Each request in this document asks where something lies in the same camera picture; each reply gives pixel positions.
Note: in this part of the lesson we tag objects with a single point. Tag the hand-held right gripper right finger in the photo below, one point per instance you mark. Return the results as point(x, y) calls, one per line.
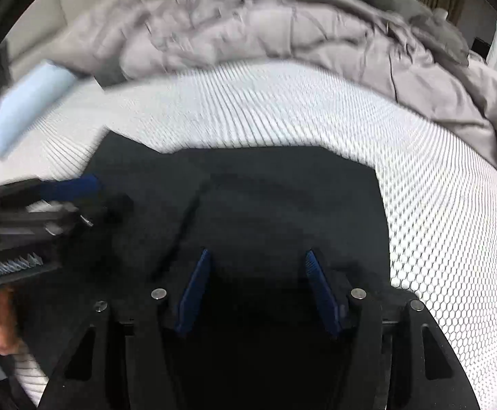
point(323, 294)

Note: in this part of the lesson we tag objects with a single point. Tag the black pants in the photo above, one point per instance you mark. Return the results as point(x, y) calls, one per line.
point(274, 205)

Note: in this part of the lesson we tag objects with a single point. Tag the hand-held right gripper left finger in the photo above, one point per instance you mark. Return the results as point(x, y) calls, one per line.
point(195, 290)

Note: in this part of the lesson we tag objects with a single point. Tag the small black box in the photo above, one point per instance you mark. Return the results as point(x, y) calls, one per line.
point(481, 48)

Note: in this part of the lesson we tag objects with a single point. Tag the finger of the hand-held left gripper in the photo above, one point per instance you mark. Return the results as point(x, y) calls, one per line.
point(99, 213)
point(71, 188)

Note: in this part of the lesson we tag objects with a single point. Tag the grey duvet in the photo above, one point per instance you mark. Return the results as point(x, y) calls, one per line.
point(252, 30)

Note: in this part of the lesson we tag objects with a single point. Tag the beige padded headboard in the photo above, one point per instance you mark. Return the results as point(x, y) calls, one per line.
point(39, 21)

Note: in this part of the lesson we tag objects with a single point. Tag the white honeycomb mattress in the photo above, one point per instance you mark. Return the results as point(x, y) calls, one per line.
point(274, 106)

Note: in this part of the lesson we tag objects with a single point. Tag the light blue pillow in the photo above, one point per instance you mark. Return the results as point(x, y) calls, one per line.
point(26, 102)

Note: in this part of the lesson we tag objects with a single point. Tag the white lamp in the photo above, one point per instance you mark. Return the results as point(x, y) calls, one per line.
point(441, 13)

